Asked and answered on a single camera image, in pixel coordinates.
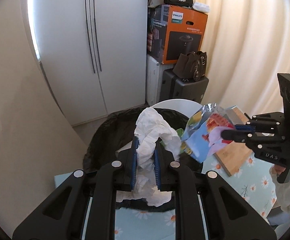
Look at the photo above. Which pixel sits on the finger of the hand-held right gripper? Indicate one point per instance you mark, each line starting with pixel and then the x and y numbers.
pixel 265 121
pixel 240 136

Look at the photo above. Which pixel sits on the white cabinet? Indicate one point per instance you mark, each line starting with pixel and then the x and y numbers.
pixel 152 80

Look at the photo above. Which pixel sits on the white wardrobe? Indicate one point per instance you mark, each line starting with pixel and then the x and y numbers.
pixel 67 42

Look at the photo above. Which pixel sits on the person's right hand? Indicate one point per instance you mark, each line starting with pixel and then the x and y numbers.
pixel 277 171

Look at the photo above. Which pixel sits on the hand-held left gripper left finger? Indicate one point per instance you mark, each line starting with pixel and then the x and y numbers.
pixel 134 165

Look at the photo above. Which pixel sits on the black trash bag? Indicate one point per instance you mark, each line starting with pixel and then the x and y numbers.
pixel 105 135

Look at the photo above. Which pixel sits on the white paper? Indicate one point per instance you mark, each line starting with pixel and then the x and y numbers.
pixel 150 127

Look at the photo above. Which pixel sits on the orange cardboard box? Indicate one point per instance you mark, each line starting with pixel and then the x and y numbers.
pixel 182 37

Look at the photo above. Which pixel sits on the white trash bin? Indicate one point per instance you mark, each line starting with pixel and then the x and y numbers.
pixel 175 103

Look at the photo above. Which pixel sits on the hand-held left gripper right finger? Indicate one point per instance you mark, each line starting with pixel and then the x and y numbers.
pixel 157 167

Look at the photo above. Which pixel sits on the wooden cutting board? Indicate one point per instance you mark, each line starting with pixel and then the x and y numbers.
pixel 235 158

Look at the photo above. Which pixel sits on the brown tote bag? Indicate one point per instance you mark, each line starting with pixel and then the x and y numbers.
pixel 190 65

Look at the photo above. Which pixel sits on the black suitcase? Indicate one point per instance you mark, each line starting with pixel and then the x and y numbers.
pixel 180 90

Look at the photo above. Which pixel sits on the daisy printed light blue tablecloth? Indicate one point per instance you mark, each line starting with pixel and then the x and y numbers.
pixel 247 187

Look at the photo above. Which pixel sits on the white tissue pack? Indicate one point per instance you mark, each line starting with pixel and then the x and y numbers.
pixel 201 7

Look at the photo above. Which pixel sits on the cream curtain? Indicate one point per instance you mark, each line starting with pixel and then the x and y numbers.
pixel 247 42

